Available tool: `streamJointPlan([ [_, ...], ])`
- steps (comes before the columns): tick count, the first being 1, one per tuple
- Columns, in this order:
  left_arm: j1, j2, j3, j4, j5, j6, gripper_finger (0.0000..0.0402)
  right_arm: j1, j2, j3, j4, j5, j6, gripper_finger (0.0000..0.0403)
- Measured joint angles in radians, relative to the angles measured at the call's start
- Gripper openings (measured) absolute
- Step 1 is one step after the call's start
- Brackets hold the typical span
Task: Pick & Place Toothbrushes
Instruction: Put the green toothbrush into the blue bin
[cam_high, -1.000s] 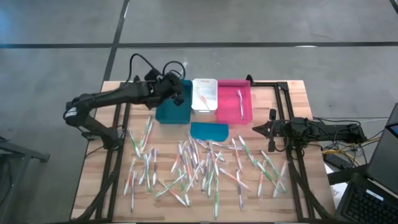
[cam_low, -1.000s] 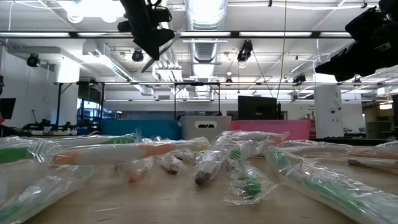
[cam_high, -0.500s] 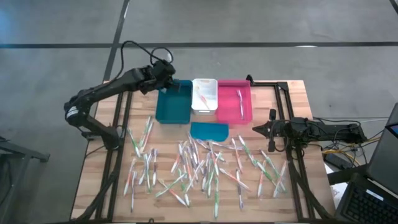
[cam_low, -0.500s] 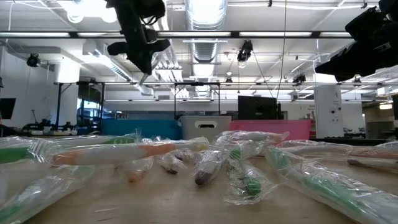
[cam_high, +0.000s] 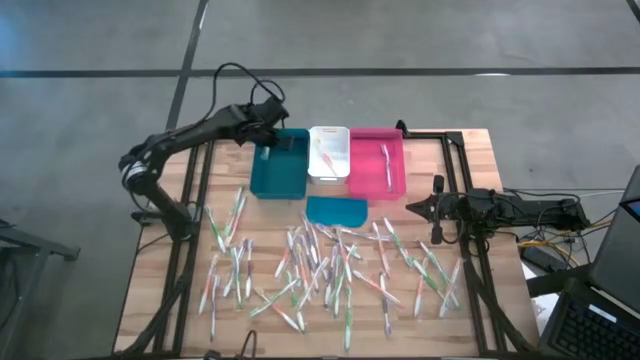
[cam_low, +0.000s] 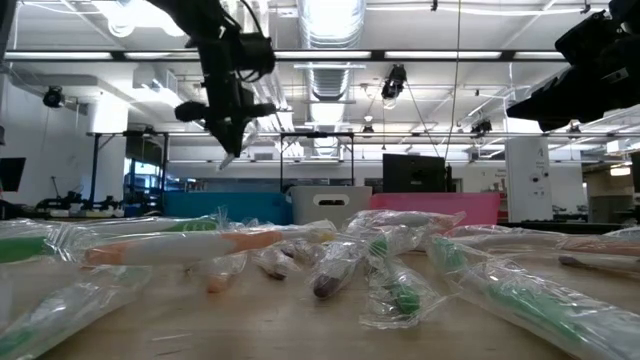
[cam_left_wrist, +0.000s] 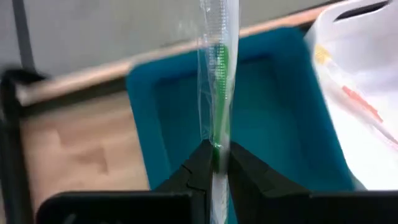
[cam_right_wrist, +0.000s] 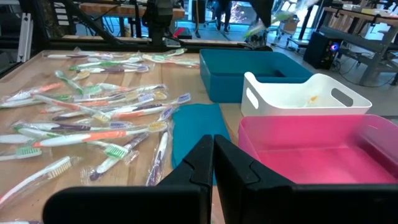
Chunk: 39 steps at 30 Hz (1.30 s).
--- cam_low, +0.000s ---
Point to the white plastic bin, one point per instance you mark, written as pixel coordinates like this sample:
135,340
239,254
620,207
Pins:
305,210

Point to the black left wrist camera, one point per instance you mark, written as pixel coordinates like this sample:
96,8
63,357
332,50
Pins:
255,57

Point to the silver ventilation duct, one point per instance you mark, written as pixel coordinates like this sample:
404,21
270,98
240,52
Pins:
330,45

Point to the black ceiling camera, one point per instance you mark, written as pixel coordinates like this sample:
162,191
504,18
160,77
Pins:
394,82
52,97

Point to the black flat monitor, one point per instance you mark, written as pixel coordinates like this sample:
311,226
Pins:
412,172

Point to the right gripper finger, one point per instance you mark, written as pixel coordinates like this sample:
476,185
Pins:
545,107

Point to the black wall screen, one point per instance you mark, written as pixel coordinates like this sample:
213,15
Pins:
11,174

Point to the black metal rack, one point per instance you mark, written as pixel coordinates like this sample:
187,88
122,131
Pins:
94,170
281,160

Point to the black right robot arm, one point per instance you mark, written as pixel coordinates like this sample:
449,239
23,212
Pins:
625,7

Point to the teal plastic bin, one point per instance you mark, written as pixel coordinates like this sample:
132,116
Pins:
225,207

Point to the pink plastic bin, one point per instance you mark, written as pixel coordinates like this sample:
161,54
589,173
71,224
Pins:
435,207

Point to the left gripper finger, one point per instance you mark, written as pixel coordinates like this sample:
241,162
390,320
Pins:
239,131
222,131

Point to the white square column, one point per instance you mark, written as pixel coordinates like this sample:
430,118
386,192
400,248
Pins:
528,180

